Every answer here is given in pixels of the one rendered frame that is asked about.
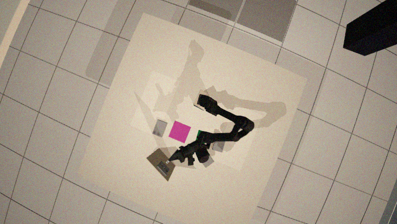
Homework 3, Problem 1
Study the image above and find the magenta flat square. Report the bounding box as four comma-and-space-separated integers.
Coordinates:
168, 121, 191, 143

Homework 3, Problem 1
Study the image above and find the beige panel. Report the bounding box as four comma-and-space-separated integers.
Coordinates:
146, 148, 175, 182

